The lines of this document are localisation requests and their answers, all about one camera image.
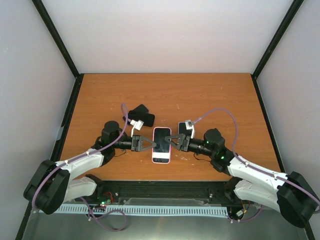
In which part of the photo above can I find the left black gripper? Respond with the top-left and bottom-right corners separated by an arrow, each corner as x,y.
112,135 -> 157,152

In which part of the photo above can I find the light blue cable duct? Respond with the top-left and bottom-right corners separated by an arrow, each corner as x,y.
55,204 -> 228,218

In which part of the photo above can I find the light blue phone case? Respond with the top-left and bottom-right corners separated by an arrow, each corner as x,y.
177,122 -> 195,138

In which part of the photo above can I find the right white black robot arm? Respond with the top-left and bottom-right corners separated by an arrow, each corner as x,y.
164,128 -> 320,228

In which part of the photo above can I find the pink phone case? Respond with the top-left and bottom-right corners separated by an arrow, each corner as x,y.
151,126 -> 173,165

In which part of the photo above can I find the black phone case front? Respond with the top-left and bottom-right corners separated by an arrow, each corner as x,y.
127,110 -> 155,127

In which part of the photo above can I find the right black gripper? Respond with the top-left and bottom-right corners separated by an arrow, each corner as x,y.
164,133 -> 215,157

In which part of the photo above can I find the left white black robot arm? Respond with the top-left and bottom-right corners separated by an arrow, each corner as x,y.
23,121 -> 156,215

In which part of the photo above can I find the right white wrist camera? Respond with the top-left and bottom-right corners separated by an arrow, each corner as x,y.
184,119 -> 195,139

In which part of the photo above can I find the black aluminium frame rail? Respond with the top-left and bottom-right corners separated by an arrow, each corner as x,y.
91,180 -> 242,206

